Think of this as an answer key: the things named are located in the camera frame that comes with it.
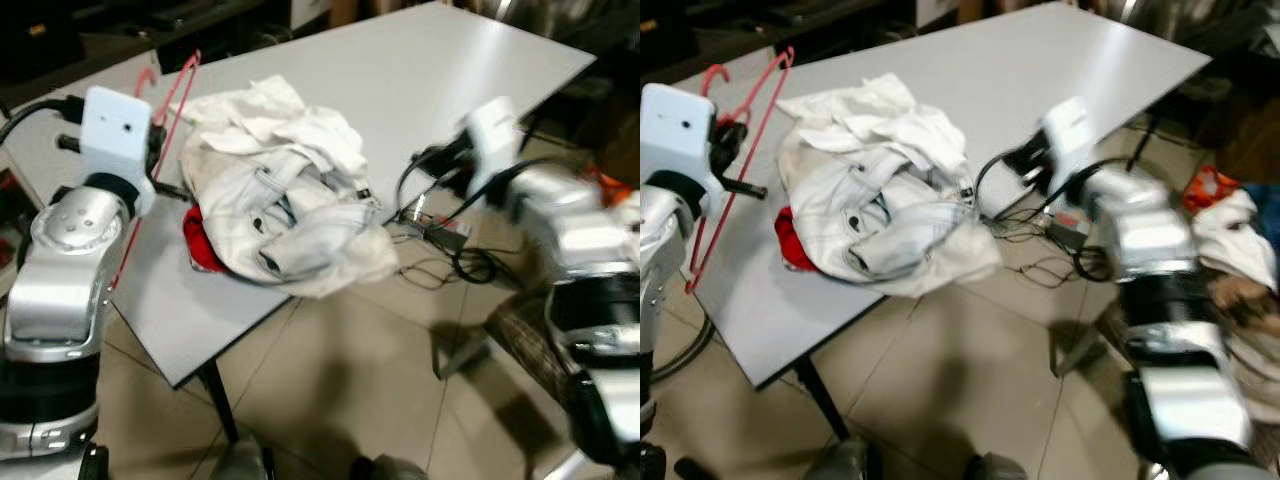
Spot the red plastic hanger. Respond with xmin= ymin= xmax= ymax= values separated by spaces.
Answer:
xmin=685 ymin=45 xmax=796 ymax=296
xmin=108 ymin=50 xmax=203 ymax=293

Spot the blue denim garment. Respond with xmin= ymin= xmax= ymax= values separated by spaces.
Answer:
xmin=1243 ymin=180 xmax=1280 ymax=256

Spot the red cloth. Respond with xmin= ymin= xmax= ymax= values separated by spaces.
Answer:
xmin=183 ymin=203 xmax=229 ymax=274
xmin=773 ymin=205 xmax=816 ymax=273

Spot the grey power strip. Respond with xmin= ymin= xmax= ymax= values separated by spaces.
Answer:
xmin=398 ymin=208 xmax=473 ymax=249
xmin=1040 ymin=208 xmax=1093 ymax=251

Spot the white table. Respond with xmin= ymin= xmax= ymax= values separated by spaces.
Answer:
xmin=660 ymin=0 xmax=1214 ymax=443
xmin=0 ymin=0 xmax=599 ymax=446

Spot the white cotton garment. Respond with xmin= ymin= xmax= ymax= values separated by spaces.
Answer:
xmin=1193 ymin=188 xmax=1280 ymax=293
xmin=608 ymin=193 xmax=641 ymax=236

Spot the white T-shirt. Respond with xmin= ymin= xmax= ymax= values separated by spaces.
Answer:
xmin=185 ymin=75 xmax=369 ymax=181
xmin=775 ymin=72 xmax=966 ymax=181

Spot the white denim garment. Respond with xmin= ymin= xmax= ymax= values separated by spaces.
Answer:
xmin=775 ymin=125 xmax=1004 ymax=299
xmin=180 ymin=130 xmax=401 ymax=301

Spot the orange cloth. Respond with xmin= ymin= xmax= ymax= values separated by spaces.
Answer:
xmin=1183 ymin=163 xmax=1248 ymax=216
xmin=583 ymin=163 xmax=633 ymax=208

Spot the brown woven basket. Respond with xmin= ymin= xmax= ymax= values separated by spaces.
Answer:
xmin=487 ymin=293 xmax=576 ymax=406
xmin=1095 ymin=295 xmax=1141 ymax=369

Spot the grey left robot leg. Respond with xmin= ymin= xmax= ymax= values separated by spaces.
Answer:
xmin=803 ymin=438 xmax=883 ymax=480
xmin=208 ymin=438 xmax=276 ymax=480

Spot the grey robot leg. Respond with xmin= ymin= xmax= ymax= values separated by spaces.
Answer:
xmin=348 ymin=455 xmax=429 ymax=480
xmin=803 ymin=438 xmax=883 ymax=480
xmin=962 ymin=453 xmax=1031 ymax=480
xmin=208 ymin=438 xmax=276 ymax=480

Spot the grey right robot leg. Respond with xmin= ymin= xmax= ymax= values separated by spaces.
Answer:
xmin=348 ymin=455 xmax=429 ymax=480
xmin=962 ymin=453 xmax=1031 ymax=480

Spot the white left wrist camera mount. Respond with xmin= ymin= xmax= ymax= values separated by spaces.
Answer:
xmin=640 ymin=83 xmax=723 ymax=216
xmin=80 ymin=87 xmax=156 ymax=191

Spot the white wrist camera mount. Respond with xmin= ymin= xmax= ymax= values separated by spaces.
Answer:
xmin=462 ymin=97 xmax=521 ymax=196
xmin=80 ymin=87 xmax=156 ymax=191
xmin=640 ymin=83 xmax=723 ymax=216
xmin=1040 ymin=97 xmax=1101 ymax=191

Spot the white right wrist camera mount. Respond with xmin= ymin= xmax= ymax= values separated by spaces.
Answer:
xmin=1040 ymin=97 xmax=1101 ymax=191
xmin=462 ymin=97 xmax=521 ymax=196

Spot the black floor cable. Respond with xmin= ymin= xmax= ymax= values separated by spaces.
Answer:
xmin=380 ymin=220 xmax=506 ymax=293
xmin=985 ymin=215 xmax=1121 ymax=286

